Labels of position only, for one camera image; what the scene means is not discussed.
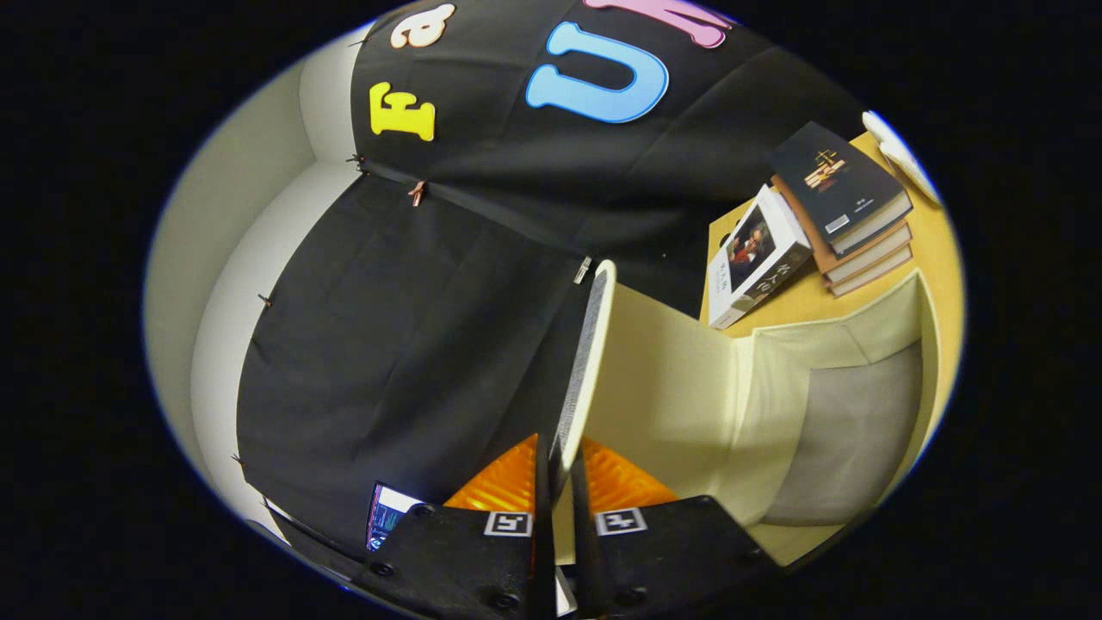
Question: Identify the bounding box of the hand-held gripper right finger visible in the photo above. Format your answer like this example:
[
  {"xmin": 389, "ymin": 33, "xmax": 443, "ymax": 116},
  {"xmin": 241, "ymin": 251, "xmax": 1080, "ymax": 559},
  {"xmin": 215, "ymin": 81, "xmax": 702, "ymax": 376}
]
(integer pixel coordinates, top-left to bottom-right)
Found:
[{"xmin": 566, "ymin": 435, "xmax": 781, "ymax": 620}]

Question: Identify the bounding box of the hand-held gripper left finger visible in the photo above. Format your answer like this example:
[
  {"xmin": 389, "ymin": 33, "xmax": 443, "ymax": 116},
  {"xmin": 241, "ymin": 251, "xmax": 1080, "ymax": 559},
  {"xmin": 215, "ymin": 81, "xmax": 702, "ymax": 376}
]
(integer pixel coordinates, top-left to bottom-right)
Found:
[{"xmin": 356, "ymin": 433, "xmax": 558, "ymax": 620}]

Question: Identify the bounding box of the grey fabric storage box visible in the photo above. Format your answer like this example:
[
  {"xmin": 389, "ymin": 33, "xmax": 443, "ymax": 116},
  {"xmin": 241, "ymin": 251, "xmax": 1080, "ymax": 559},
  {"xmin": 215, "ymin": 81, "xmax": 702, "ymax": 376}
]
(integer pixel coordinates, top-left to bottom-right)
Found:
[{"xmin": 551, "ymin": 258, "xmax": 945, "ymax": 571}]

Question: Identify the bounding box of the white-edged screen device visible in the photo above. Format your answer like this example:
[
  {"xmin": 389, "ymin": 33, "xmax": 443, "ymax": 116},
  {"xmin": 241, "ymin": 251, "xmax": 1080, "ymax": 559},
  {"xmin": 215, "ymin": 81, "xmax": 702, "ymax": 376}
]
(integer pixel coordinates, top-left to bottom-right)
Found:
[{"xmin": 365, "ymin": 481, "xmax": 424, "ymax": 554}]

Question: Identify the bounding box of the black backdrop cloth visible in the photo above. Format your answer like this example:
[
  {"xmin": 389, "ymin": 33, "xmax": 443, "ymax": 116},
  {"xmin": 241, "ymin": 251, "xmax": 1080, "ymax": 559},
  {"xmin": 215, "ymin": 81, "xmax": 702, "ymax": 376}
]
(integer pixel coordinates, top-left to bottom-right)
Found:
[{"xmin": 234, "ymin": 0, "xmax": 870, "ymax": 561}]

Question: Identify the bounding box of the white portrait cover book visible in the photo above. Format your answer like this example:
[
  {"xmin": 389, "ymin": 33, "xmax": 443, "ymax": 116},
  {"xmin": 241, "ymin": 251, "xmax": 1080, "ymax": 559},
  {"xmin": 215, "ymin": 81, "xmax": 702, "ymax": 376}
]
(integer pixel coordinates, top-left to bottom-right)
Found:
[{"xmin": 707, "ymin": 183, "xmax": 815, "ymax": 332}]

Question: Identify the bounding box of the brown hardcover book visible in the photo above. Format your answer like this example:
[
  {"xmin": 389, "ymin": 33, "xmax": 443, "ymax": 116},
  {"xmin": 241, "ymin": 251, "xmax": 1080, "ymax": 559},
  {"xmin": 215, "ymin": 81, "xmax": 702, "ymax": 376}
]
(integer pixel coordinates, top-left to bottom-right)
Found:
[
  {"xmin": 822, "ymin": 244, "xmax": 914, "ymax": 299},
  {"xmin": 771, "ymin": 175, "xmax": 914, "ymax": 286}
]

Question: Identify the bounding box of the dark blue book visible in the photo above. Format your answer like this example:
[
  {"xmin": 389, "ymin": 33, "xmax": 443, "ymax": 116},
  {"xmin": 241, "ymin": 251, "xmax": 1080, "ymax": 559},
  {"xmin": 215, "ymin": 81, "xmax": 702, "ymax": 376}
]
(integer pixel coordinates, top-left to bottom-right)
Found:
[{"xmin": 768, "ymin": 121, "xmax": 914, "ymax": 258}]

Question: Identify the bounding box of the white plush toy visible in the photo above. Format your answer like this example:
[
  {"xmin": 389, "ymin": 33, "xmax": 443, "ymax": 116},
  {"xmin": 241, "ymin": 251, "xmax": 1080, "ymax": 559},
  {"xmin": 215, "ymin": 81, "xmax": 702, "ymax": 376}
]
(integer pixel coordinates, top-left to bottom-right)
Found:
[{"xmin": 861, "ymin": 109, "xmax": 944, "ymax": 207}]

